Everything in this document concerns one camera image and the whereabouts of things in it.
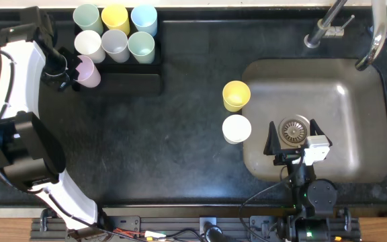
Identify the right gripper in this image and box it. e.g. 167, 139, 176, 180
263, 118, 333, 166

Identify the white cup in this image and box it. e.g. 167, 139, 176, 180
74, 30, 106, 64
222, 114, 253, 145

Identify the yellow cup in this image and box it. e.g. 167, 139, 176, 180
101, 4, 131, 36
222, 80, 252, 113

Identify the pink cup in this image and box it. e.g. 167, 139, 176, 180
75, 55, 102, 89

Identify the steel sink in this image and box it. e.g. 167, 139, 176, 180
241, 58, 387, 184

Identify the steel tap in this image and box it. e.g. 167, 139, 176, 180
303, 0, 387, 72

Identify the black tray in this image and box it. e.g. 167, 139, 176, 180
74, 22, 163, 67

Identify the green cup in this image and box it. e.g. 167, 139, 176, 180
128, 31, 156, 65
73, 3, 104, 36

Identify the blue cup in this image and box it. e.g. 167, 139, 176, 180
130, 4, 159, 37

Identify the grey cup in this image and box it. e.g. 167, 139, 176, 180
101, 29, 130, 64

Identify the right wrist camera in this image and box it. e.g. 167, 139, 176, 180
302, 134, 331, 167

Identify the mounting rail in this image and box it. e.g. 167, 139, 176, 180
30, 208, 362, 242

